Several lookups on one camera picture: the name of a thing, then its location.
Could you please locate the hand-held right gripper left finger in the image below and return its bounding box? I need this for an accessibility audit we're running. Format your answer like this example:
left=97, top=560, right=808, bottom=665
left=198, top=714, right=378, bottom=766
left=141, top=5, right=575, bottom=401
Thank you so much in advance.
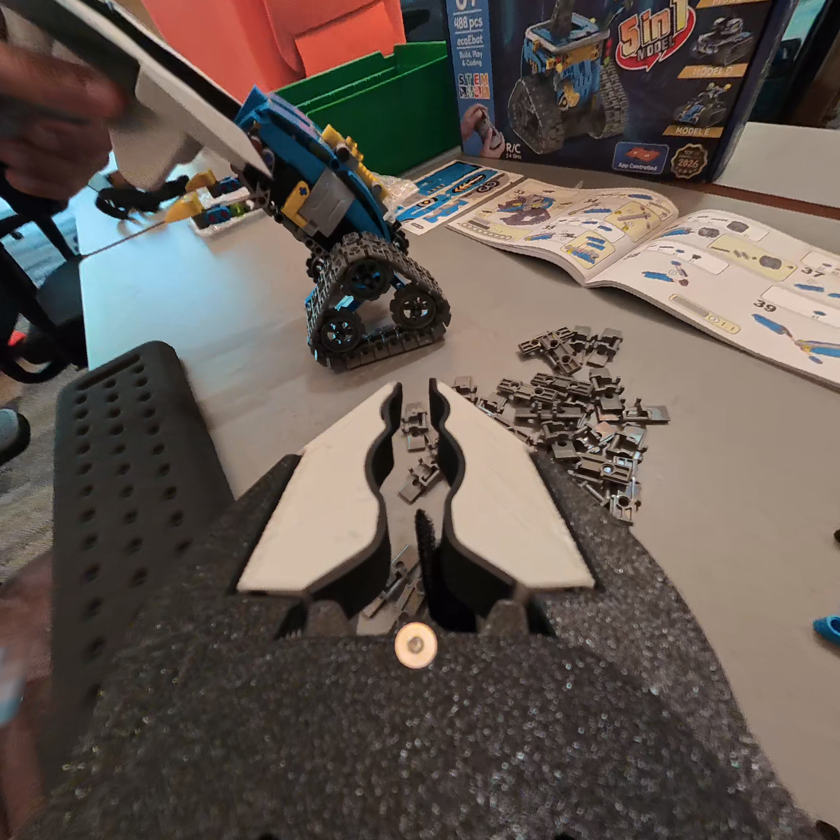
left=236, top=382, right=403, bottom=597

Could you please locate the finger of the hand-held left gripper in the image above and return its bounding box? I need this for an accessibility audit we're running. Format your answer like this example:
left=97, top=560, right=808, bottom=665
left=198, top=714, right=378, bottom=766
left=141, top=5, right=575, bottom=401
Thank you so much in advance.
left=133, top=64, right=274, bottom=178
left=64, top=0, right=245, bottom=123

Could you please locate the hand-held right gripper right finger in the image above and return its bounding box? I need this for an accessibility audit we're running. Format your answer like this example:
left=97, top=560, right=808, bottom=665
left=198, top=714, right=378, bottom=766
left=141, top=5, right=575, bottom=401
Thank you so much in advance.
left=430, top=378, right=597, bottom=593

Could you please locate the pile of grey track links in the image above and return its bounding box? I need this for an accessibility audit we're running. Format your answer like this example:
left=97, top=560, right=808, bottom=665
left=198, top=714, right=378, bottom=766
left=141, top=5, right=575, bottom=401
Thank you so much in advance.
left=361, top=325, right=670, bottom=621

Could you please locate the blue toy robot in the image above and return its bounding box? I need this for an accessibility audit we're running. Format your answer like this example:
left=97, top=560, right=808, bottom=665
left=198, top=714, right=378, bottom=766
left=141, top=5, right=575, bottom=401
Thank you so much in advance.
left=164, top=85, right=454, bottom=371

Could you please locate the grey desk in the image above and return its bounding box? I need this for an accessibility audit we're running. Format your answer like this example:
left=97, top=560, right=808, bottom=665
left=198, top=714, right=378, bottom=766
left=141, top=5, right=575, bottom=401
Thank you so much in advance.
left=75, top=154, right=840, bottom=840

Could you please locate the person's left hand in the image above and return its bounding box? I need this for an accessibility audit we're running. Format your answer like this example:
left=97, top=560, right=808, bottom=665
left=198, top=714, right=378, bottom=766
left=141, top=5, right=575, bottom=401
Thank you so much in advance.
left=0, top=38, right=127, bottom=199

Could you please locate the orange chair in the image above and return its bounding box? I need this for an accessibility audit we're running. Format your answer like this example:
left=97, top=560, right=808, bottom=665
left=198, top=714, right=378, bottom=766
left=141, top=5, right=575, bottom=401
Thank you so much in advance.
left=141, top=0, right=406, bottom=93

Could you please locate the neighbouring grey table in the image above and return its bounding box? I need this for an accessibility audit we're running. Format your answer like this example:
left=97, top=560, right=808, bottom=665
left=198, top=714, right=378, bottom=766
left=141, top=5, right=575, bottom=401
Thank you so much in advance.
left=71, top=151, right=263, bottom=260

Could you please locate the black perforated pad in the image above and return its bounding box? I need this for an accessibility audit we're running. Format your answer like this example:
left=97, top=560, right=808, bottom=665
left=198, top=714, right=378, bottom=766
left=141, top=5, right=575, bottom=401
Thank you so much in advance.
left=52, top=341, right=237, bottom=775

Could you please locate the green plastic bin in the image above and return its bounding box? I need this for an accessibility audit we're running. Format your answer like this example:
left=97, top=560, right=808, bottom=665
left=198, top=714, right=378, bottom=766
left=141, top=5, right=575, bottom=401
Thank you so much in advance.
left=274, top=41, right=463, bottom=177

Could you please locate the blue sticker sheet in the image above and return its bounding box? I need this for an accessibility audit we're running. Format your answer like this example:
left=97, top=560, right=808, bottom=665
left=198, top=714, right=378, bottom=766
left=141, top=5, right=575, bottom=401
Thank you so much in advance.
left=394, top=161, right=524, bottom=236

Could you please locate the instruction booklet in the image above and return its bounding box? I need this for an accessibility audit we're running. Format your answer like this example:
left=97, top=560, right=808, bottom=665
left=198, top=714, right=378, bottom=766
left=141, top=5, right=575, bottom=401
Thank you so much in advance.
left=446, top=180, right=840, bottom=388

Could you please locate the grey shoe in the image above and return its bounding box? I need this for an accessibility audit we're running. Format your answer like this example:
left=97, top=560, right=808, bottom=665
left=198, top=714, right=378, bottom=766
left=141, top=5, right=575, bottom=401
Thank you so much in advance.
left=0, top=408, right=32, bottom=466

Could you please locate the dark blue robot kit box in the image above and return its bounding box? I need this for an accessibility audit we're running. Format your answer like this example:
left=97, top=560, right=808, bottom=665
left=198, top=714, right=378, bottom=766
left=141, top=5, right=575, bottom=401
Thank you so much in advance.
left=446, top=0, right=798, bottom=183

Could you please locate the black plastic bracket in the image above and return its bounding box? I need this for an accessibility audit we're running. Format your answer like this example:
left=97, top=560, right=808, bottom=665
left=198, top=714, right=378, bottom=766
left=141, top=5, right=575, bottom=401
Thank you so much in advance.
left=95, top=176, right=191, bottom=217

